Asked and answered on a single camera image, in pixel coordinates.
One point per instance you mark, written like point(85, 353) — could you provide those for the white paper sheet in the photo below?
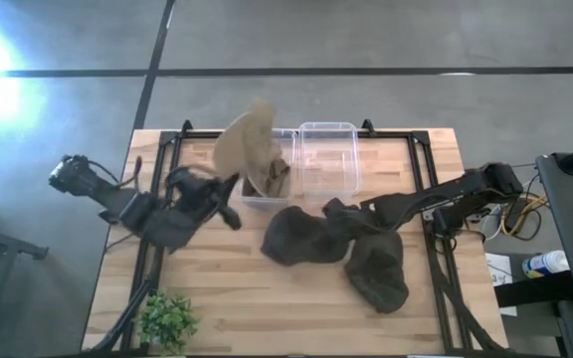
point(500, 271)

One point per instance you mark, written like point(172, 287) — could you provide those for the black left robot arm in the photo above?
point(137, 211)

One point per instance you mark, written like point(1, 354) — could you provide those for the clear plastic bin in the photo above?
point(331, 164)
point(286, 149)

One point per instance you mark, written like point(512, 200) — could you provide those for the grey cabinet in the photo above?
point(572, 224)

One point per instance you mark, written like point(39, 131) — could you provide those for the green plant in white pot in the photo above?
point(167, 320)

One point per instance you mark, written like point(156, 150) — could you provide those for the beige cap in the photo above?
point(274, 179)
point(247, 144)

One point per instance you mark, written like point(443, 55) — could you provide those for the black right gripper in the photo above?
point(351, 219)

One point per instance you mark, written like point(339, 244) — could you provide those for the white wipes canister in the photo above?
point(545, 263)

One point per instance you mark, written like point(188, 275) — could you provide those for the black table frame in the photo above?
point(428, 199)

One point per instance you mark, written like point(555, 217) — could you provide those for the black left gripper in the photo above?
point(197, 196)

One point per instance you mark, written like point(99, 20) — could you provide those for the dark grey cap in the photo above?
point(299, 238)
point(378, 273)

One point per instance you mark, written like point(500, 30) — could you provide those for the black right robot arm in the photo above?
point(465, 186)

